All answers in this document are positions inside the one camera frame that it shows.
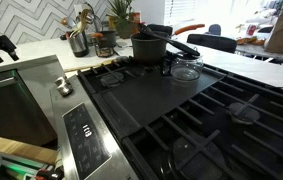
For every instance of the black slotted spatula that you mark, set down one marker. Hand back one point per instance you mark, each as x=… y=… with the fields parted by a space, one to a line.
x=171 y=41

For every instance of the wooden flat spatula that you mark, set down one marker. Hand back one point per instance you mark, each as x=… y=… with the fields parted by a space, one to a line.
x=91 y=65

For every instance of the stainless steel dishwasher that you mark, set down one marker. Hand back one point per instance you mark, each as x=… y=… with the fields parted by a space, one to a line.
x=11 y=106

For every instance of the silver stove knob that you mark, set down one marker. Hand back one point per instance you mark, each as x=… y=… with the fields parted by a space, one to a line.
x=63 y=86

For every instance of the steel utensil holder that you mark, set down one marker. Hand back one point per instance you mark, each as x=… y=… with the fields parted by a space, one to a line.
x=78 y=45

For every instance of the wooden spoon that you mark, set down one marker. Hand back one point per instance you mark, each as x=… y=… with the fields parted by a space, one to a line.
x=81 y=21

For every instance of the metal whisk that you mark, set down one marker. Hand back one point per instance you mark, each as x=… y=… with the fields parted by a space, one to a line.
x=94 y=16

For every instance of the small dark saucepan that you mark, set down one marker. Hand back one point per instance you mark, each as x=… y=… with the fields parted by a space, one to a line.
x=107 y=38

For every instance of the green potted plant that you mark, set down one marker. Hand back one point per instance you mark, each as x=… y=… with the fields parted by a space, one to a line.
x=124 y=23

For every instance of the black griddle plate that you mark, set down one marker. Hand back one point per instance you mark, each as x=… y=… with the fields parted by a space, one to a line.
x=161 y=96

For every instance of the blue chair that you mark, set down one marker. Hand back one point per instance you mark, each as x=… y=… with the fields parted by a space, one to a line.
x=215 y=29

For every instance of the black gas stove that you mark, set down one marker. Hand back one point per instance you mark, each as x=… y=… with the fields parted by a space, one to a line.
x=214 y=140

